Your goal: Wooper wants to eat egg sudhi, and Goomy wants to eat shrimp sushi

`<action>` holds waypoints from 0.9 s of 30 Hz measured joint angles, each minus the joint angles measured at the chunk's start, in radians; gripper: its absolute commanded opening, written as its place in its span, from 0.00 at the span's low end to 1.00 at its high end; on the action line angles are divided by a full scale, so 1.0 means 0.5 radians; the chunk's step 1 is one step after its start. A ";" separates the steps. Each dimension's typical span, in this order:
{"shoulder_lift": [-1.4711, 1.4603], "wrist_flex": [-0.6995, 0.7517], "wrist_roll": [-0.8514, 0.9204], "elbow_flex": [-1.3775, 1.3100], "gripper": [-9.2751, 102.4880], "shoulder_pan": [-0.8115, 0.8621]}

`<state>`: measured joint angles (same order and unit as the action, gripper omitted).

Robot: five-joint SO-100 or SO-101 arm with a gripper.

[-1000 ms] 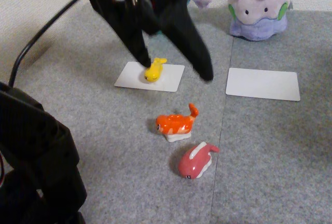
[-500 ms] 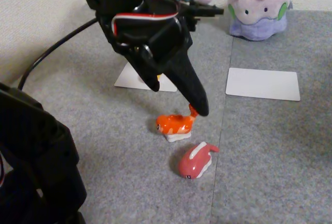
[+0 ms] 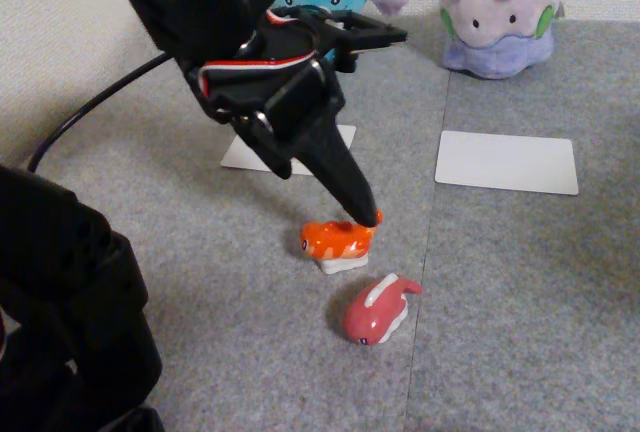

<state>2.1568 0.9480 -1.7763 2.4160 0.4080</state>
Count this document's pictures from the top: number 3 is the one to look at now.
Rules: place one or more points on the purple Goomy plush toy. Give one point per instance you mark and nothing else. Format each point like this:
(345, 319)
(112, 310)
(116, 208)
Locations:
(500, 22)

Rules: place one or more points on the red tuna sushi figure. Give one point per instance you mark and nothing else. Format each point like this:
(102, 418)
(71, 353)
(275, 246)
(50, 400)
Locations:
(375, 314)

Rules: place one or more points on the grey carpet tile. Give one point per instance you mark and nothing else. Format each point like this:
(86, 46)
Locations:
(250, 327)
(525, 352)

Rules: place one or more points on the white blank card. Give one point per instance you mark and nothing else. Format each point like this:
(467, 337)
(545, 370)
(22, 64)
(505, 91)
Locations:
(507, 162)
(245, 157)

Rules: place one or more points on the orange shrimp sushi figure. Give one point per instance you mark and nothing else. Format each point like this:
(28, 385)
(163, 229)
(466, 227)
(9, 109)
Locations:
(330, 242)

